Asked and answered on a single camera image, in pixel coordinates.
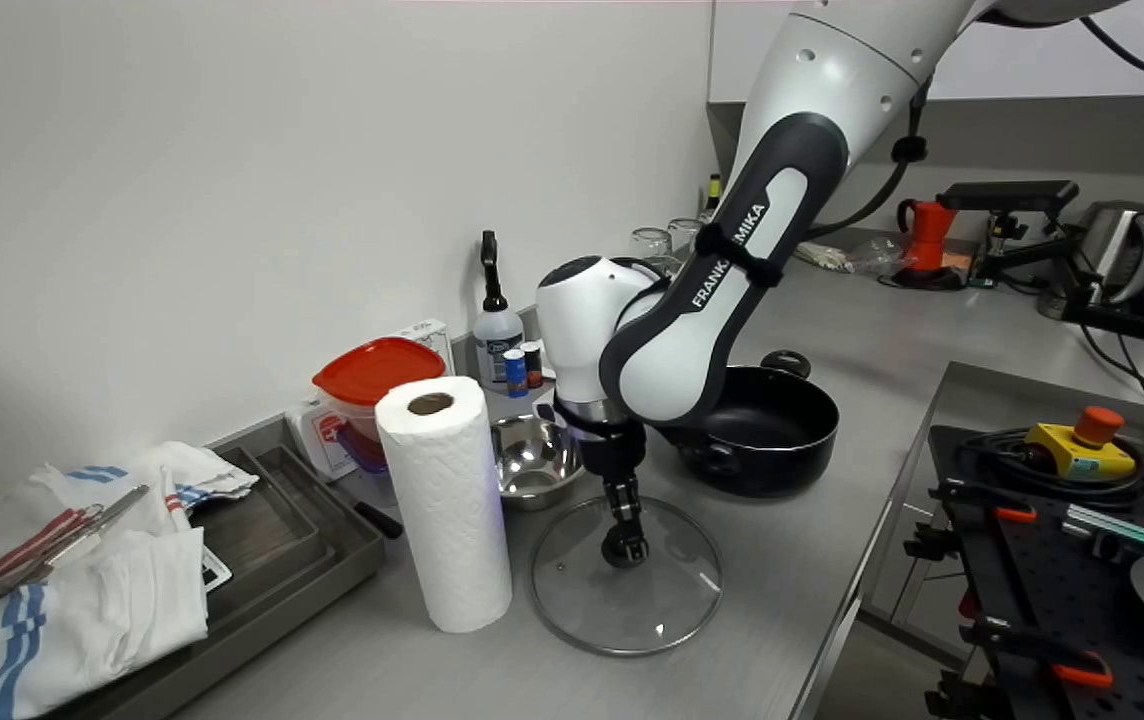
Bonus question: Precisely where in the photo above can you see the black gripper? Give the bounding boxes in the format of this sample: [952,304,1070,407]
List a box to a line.
[580,421,651,542]

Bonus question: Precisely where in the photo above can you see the glass lid with black knob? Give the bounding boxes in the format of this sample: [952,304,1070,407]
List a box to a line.
[530,491,724,658]

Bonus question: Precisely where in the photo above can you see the plastic container with red lid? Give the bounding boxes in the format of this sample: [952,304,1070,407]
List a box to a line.
[309,330,454,413]
[297,392,395,487]

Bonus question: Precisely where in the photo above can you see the small steel bowl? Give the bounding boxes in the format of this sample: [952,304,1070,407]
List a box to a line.
[490,407,588,506]

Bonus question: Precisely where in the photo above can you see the white paper towel roll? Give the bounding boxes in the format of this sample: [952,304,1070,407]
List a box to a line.
[374,372,518,637]

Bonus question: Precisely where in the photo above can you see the blue spice jar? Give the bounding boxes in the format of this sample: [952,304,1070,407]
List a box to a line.
[499,342,531,400]

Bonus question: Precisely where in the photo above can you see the spray bottle with black trigger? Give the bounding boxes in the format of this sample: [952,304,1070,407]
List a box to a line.
[469,227,530,392]

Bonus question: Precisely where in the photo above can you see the grey metal tray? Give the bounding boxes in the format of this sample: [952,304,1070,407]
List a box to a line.
[45,413,395,720]

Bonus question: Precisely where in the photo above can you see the black clamp with orange tip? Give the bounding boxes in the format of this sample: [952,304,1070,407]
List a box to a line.
[933,476,1043,531]
[969,612,1120,695]

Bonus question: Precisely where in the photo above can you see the red kettle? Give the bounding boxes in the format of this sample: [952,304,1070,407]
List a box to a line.
[892,196,962,278]

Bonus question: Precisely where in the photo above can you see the black perforated board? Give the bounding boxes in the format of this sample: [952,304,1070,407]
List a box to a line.
[926,421,1144,720]

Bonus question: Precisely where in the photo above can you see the yellow emergency stop button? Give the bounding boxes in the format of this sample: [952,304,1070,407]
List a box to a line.
[1023,405,1144,487]

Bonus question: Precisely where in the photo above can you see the aluminium profile bar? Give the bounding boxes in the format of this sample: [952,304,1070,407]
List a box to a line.
[1063,499,1144,551]

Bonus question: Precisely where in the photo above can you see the white blue-striped dish towel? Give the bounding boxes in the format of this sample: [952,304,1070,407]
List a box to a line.
[0,440,264,720]

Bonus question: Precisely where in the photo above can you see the steel kettle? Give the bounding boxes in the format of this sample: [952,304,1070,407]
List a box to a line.
[1072,196,1144,311]

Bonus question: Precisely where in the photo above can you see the black pot with two handles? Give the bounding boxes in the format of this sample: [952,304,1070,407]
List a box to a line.
[655,349,843,499]

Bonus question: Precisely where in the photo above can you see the black-handled knife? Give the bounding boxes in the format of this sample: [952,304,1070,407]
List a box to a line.
[329,478,408,542]

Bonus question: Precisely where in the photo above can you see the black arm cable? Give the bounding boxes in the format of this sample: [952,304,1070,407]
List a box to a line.
[806,0,1144,244]

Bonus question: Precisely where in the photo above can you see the red-handled metal tongs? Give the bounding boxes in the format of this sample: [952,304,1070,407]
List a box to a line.
[0,478,152,625]

